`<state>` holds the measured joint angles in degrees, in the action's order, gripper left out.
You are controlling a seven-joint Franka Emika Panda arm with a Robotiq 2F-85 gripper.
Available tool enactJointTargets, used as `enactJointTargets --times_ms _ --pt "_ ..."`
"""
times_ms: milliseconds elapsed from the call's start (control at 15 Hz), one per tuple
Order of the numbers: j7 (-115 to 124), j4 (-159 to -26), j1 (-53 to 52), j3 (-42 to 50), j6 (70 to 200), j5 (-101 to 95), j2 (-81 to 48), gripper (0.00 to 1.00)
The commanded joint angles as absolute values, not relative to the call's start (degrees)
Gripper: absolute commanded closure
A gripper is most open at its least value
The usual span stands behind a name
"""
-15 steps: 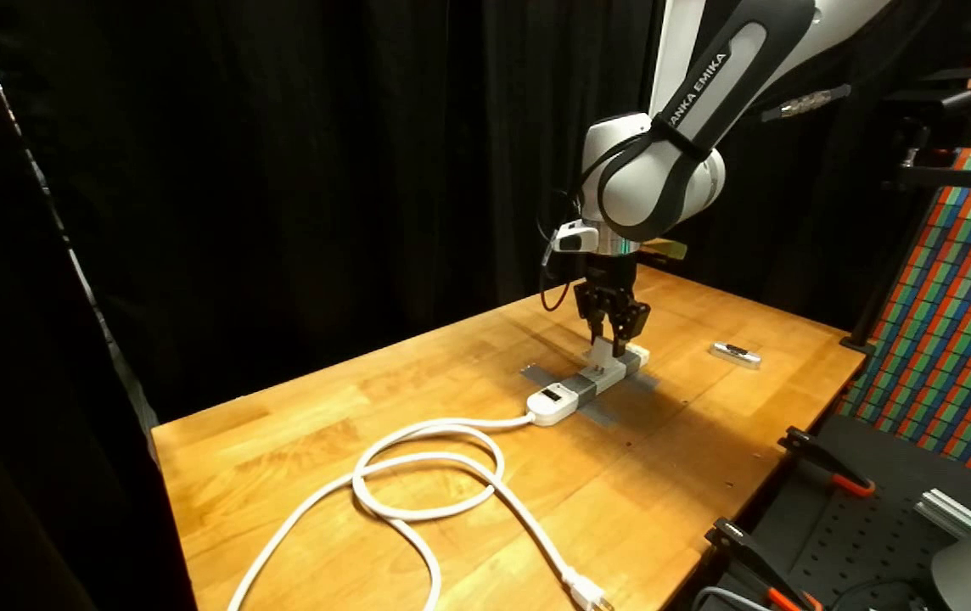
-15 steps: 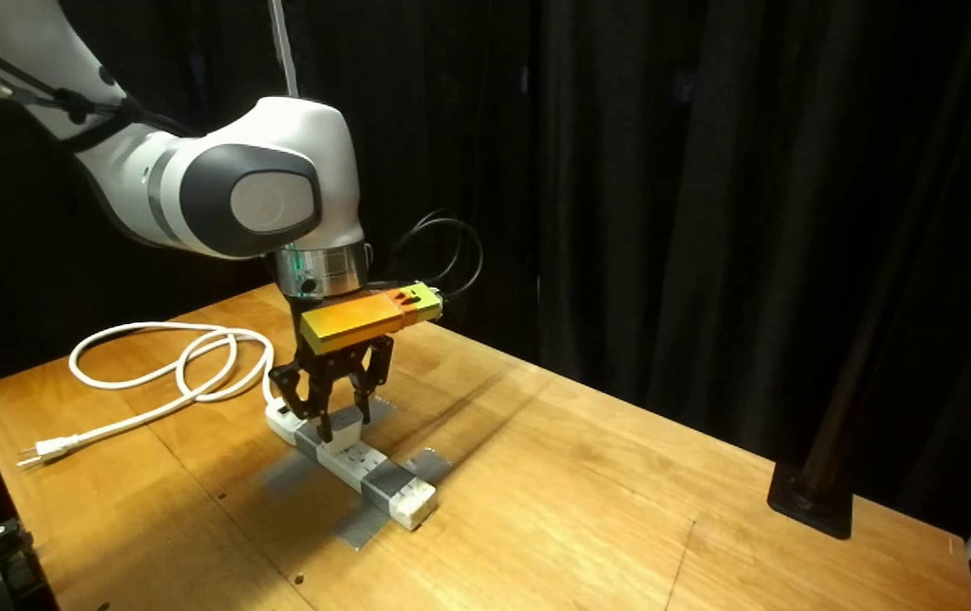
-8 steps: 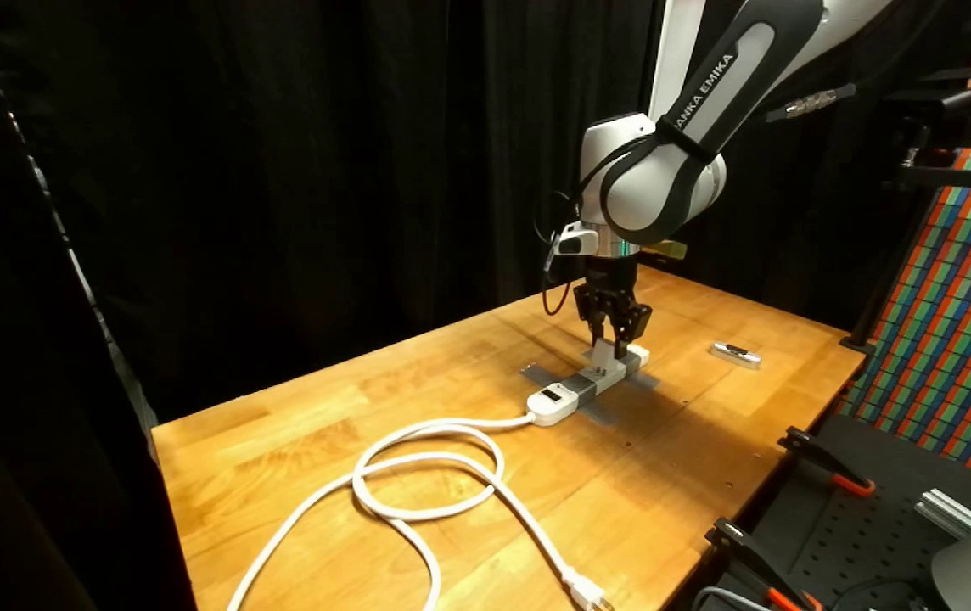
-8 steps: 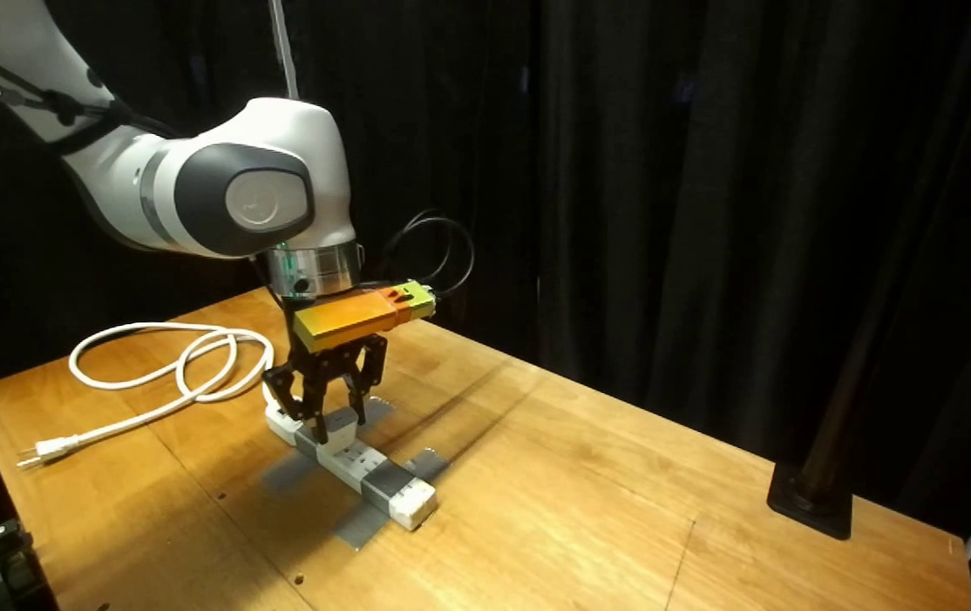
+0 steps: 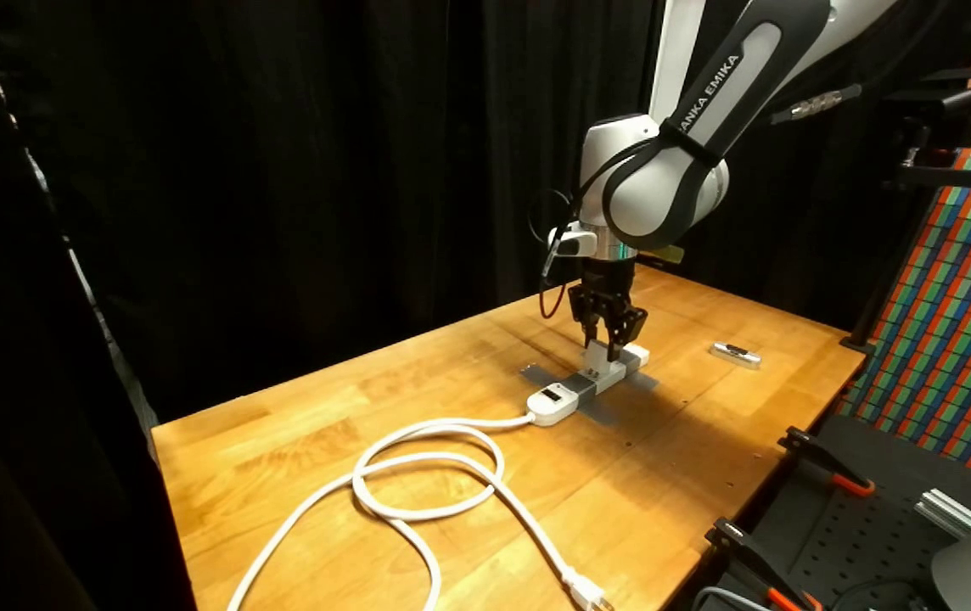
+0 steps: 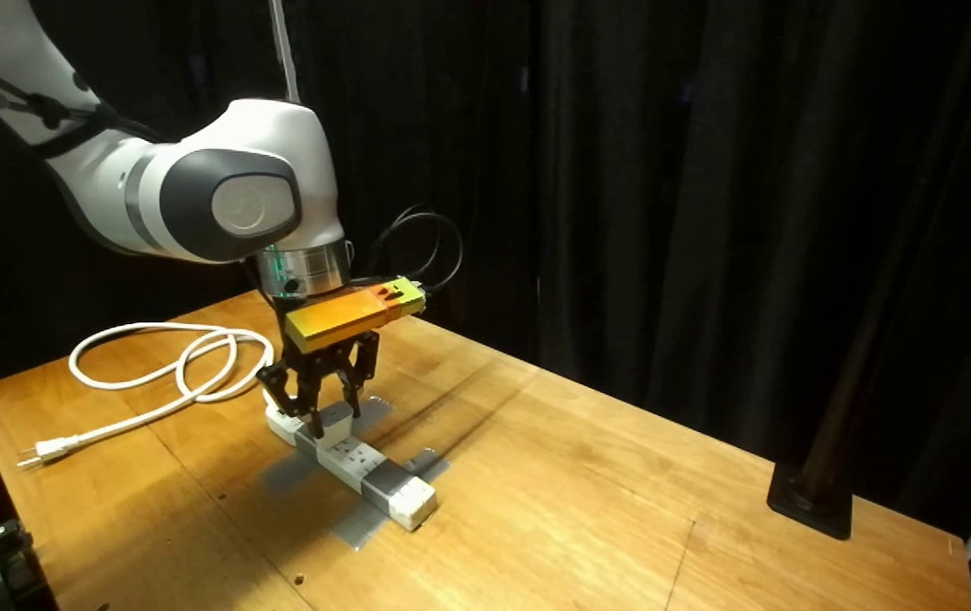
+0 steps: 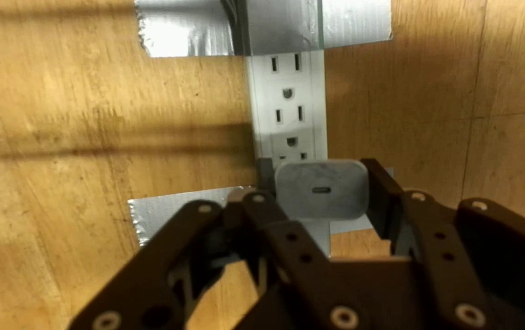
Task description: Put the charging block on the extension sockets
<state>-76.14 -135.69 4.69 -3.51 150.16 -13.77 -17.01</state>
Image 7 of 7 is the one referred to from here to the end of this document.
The white power strip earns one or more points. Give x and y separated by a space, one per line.
286 83

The white charging block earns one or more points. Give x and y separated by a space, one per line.
336 189

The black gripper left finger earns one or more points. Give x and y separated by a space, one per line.
161 285

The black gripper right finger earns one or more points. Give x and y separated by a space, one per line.
470 255

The grey duct tape strip far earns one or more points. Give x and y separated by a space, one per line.
149 215

